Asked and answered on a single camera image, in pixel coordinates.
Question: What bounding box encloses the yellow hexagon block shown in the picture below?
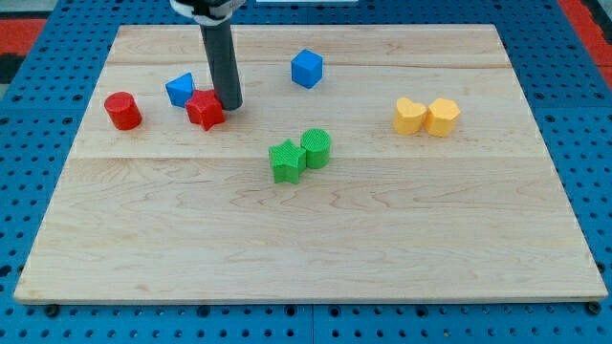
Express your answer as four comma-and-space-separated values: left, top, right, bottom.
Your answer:
424, 97, 461, 137

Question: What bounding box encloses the red cylinder block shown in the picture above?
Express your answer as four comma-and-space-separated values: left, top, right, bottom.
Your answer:
104, 92, 142, 131

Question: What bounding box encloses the blue cube block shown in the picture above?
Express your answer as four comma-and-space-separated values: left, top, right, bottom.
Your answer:
291, 50, 323, 89

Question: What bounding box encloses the blue triangle block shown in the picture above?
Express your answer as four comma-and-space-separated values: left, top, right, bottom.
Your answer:
165, 73, 194, 107

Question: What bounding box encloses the red star block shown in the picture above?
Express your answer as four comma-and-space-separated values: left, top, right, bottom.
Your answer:
186, 90, 225, 131

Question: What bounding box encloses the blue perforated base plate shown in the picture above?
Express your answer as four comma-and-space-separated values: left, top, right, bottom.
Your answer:
1, 0, 611, 343

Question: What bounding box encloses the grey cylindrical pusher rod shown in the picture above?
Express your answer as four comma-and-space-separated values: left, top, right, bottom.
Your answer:
200, 21, 243, 111

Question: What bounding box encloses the green star block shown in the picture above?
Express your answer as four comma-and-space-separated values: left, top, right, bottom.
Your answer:
269, 140, 306, 184

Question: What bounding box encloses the black white robot wrist mount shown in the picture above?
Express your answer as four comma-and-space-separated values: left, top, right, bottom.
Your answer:
169, 0, 246, 26

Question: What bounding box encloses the green cylinder block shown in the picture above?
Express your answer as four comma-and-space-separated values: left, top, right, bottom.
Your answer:
300, 128, 332, 169

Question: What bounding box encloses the yellow heart block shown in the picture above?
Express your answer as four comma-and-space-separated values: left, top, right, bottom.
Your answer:
392, 97, 427, 135

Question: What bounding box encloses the light wooden board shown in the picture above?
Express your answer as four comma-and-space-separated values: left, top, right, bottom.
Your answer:
14, 24, 608, 305

